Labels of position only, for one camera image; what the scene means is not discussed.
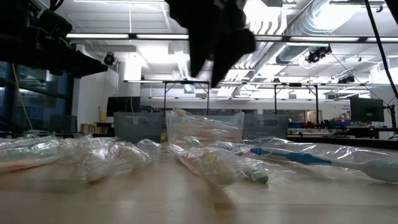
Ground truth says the black monitor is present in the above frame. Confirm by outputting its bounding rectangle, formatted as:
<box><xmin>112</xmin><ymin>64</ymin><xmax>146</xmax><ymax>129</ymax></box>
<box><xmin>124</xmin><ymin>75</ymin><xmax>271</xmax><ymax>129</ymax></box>
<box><xmin>349</xmin><ymin>97</ymin><xmax>385</xmax><ymax>123</ymax></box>
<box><xmin>106</xmin><ymin>96</ymin><xmax>141</xmax><ymax>117</ymax></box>

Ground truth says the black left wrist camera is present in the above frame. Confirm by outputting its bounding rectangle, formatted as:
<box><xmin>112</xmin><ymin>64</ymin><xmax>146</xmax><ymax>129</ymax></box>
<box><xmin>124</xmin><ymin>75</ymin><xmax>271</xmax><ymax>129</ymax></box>
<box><xmin>39</xmin><ymin>7</ymin><xmax>74</xmax><ymax>41</ymax></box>

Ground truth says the black rig light bar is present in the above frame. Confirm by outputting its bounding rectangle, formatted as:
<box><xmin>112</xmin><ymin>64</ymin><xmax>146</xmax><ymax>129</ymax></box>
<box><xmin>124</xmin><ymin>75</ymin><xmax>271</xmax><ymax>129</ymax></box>
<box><xmin>66</xmin><ymin>32</ymin><xmax>398</xmax><ymax>44</ymax></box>

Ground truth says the silver ventilation duct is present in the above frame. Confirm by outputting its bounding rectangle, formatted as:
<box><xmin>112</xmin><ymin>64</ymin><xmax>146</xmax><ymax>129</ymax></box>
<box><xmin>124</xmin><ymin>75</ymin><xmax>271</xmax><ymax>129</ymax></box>
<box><xmin>275</xmin><ymin>0</ymin><xmax>346</xmax><ymax>65</ymax></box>

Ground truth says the green white toothbrush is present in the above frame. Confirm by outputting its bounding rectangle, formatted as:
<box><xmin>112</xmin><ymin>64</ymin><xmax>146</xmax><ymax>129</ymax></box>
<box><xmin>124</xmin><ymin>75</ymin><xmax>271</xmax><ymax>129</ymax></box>
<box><xmin>0</xmin><ymin>146</ymin><xmax>62</xmax><ymax>162</ymax></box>
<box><xmin>0</xmin><ymin>136</ymin><xmax>63</xmax><ymax>152</ymax></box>
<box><xmin>231</xmin><ymin>155</ymin><xmax>270</xmax><ymax>184</ymax></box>

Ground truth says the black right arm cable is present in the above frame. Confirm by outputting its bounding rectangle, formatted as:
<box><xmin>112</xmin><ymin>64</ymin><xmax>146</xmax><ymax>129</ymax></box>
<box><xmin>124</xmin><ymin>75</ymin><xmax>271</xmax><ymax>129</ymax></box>
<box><xmin>363</xmin><ymin>0</ymin><xmax>398</xmax><ymax>100</ymax></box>

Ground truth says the wooden shelf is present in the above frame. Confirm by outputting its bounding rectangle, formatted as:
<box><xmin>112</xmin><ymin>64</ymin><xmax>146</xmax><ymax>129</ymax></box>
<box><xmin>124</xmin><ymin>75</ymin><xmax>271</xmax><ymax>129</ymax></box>
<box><xmin>80</xmin><ymin>121</ymin><xmax>115</xmax><ymax>137</ymax></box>

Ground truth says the dark translucent grey bin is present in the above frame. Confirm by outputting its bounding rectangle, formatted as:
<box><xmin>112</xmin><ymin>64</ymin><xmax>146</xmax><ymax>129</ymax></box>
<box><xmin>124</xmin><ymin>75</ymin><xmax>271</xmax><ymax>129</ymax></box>
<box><xmin>242</xmin><ymin>114</ymin><xmax>290</xmax><ymax>141</ymax></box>
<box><xmin>113</xmin><ymin>111</ymin><xmax>165</xmax><ymax>144</ymax></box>

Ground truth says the black metal frame stand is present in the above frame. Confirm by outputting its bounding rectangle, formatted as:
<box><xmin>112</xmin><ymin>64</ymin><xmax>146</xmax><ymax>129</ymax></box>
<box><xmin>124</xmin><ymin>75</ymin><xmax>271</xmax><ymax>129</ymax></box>
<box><xmin>162</xmin><ymin>80</ymin><xmax>211</xmax><ymax>116</ymax></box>
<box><xmin>273</xmin><ymin>82</ymin><xmax>320</xmax><ymax>126</ymax></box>

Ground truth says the black hanging camera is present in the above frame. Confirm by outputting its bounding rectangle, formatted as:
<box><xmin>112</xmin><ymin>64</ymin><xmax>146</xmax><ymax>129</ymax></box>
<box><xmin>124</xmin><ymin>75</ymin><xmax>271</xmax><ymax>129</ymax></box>
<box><xmin>305</xmin><ymin>44</ymin><xmax>333</xmax><ymax>65</ymax></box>
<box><xmin>103</xmin><ymin>52</ymin><xmax>116</xmax><ymax>66</ymax></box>

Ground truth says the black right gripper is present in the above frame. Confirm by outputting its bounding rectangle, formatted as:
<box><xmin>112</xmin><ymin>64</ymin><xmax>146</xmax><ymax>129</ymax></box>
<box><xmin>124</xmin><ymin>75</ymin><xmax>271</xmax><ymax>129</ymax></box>
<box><xmin>164</xmin><ymin>0</ymin><xmax>257</xmax><ymax>88</ymax></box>

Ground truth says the yellow extension cable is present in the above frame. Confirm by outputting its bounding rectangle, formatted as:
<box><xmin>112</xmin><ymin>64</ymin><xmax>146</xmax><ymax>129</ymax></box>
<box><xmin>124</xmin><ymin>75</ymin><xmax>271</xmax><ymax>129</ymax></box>
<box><xmin>11</xmin><ymin>63</ymin><xmax>34</xmax><ymax>130</ymax></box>

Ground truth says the dark glass window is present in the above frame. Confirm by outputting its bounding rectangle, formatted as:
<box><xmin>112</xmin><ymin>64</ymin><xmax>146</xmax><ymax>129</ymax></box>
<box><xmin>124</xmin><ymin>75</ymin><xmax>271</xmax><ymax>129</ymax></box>
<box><xmin>0</xmin><ymin>60</ymin><xmax>75</xmax><ymax>135</ymax></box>

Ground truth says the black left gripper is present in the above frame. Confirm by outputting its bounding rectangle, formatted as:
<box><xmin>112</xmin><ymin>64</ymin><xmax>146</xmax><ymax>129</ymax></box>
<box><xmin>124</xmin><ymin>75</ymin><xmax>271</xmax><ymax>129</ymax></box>
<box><xmin>29</xmin><ymin>29</ymin><xmax>108</xmax><ymax>78</ymax></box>

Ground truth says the cluttered background workbench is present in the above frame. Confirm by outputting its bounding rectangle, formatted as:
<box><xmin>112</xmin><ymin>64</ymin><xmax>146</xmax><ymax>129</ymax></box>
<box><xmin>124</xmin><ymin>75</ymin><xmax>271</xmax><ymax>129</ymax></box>
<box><xmin>287</xmin><ymin>119</ymin><xmax>398</xmax><ymax>139</ymax></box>

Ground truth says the black aluminium table frame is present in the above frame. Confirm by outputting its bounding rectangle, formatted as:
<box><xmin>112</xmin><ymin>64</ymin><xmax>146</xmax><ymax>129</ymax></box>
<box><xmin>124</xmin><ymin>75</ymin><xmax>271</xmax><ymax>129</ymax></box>
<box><xmin>0</xmin><ymin>129</ymin><xmax>398</xmax><ymax>151</ymax></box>

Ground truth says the clear plastic bin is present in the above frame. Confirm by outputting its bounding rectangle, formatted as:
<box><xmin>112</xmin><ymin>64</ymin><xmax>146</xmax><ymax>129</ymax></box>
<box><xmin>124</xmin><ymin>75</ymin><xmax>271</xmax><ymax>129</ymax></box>
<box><xmin>165</xmin><ymin>110</ymin><xmax>246</xmax><ymax>146</ymax></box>

